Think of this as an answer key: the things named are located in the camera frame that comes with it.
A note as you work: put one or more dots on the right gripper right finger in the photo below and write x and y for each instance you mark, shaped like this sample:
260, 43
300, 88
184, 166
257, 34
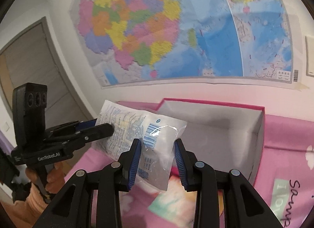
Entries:
221, 193

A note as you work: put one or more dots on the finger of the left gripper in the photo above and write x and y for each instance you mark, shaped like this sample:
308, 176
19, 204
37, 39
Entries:
80, 138
86, 123

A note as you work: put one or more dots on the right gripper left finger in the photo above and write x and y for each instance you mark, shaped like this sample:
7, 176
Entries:
72, 206

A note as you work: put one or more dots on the clear plastic cotton bag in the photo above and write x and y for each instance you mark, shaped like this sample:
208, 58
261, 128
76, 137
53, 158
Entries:
157, 134

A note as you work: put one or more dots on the left forearm orange sleeve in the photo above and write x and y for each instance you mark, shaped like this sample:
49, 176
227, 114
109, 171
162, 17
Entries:
26, 213

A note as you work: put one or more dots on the left hand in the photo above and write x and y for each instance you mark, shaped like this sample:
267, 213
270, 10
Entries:
55, 178

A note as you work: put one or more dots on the purple hanging garment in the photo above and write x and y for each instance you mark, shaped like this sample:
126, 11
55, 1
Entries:
6, 146

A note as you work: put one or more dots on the pink tablecloth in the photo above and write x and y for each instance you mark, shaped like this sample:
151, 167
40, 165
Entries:
284, 178

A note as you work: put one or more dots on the pastel tissue pack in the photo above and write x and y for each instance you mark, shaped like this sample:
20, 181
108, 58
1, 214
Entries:
175, 205

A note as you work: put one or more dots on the pink open cardboard box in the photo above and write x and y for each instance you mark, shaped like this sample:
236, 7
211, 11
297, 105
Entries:
224, 135

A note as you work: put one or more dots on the grey door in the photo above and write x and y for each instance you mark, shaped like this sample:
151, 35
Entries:
29, 55

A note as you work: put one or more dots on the colourful wall map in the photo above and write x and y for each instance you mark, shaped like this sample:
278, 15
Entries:
216, 41

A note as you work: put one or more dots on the white wall socket plate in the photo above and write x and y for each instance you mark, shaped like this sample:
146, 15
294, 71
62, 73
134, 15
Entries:
310, 55

